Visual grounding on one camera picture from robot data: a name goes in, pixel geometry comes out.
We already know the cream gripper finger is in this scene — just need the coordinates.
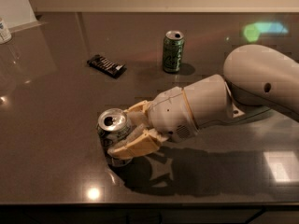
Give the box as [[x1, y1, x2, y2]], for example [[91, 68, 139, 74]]
[[124, 100, 150, 125], [107, 124, 163, 160]]

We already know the silver 7up soda can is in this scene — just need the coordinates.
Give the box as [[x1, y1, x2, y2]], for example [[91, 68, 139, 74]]
[[96, 108, 132, 168]]

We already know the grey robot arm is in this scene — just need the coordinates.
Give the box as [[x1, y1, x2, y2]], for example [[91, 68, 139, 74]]
[[107, 45, 299, 160]]

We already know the green soda can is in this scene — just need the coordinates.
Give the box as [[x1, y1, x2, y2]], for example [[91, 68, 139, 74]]
[[163, 30, 185, 73]]

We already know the dark chocolate bar wrapper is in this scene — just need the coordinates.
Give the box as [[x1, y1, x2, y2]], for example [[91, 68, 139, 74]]
[[87, 54, 126, 78]]

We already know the white angled board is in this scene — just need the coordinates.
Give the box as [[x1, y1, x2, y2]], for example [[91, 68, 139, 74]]
[[0, 0, 45, 33]]

